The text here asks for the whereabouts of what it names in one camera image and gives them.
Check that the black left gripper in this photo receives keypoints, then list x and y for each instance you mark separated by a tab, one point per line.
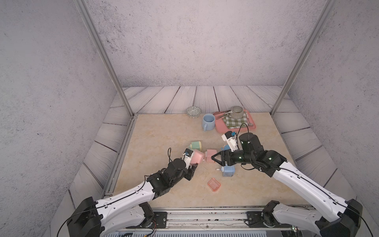
190	172

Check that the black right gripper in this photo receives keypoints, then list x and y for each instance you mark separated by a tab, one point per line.
223	157

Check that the pink pencil sharpener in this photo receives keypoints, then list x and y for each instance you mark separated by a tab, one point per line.
197	157
208	155

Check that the green yellow pencil sharpener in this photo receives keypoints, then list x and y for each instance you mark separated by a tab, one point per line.
196	145

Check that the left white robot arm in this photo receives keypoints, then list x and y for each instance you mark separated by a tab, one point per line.
97	218

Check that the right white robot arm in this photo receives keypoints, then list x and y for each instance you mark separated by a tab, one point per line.
331	216

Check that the red transparent tray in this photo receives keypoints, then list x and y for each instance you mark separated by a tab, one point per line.
214	184

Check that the pink serving tray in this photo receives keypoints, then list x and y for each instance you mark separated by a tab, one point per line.
222	128

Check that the green checkered cloth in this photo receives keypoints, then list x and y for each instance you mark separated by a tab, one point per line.
232	123

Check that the light blue mug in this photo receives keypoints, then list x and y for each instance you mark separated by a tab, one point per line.
208	122

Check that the metal spoon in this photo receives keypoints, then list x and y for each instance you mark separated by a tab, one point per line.
249	122

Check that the striped ceramic cup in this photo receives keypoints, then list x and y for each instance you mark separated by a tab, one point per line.
236	112

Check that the patterned ceramic bowl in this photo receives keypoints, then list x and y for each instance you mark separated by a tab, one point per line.
193	111

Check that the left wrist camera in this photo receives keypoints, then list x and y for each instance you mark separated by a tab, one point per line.
187	157

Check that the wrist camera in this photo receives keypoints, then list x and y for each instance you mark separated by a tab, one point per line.
187	157
231	139

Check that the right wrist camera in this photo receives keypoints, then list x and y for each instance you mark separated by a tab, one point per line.
231	139

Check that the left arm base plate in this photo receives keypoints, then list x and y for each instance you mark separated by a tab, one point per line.
158	221

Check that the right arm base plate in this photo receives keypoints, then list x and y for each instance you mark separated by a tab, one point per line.
254	219

